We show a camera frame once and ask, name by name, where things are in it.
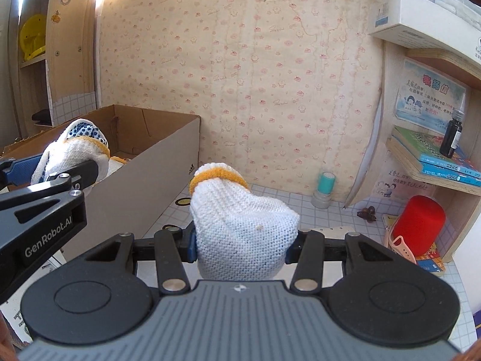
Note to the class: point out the pink smart watch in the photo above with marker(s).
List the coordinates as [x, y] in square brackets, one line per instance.
[398, 246]

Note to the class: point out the yellow plastic object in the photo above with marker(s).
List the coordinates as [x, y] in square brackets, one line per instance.
[33, 36]

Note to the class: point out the cartoon poster lower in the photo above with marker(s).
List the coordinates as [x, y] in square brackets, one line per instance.
[397, 185]

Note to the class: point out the cartoon poster upper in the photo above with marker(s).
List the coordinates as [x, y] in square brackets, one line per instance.
[427, 98]

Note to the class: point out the dark ink bottle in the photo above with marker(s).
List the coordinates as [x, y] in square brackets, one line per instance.
[452, 134]

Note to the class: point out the red cylinder speaker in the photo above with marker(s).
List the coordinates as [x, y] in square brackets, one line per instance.
[419, 224]

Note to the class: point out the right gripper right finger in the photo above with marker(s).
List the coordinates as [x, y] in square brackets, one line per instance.
[394, 304]

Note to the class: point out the dark brown hair clip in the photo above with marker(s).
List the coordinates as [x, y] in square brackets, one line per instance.
[368, 214]

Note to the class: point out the round yellow table sticker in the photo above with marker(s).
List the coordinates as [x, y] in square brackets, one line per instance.
[185, 201]

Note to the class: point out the white box on shelf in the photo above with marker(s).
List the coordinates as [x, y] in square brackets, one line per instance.
[451, 25]

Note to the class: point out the stacked blue books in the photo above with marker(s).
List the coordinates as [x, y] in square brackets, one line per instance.
[419, 154]

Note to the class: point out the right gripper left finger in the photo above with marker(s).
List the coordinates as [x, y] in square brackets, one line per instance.
[111, 289]

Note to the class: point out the colourful book under speaker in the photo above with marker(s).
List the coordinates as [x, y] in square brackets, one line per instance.
[430, 261]

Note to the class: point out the cartoon poster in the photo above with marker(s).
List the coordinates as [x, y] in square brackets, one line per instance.
[397, 185]
[427, 98]

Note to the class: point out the open cardboard box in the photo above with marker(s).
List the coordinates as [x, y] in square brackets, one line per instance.
[161, 152]

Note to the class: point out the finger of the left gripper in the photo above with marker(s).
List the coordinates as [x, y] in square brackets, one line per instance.
[17, 172]

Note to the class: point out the white glove bundle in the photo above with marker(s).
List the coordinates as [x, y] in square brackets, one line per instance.
[240, 236]
[81, 141]

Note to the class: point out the teal stamp bottle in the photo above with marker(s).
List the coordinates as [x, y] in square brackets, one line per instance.
[321, 198]

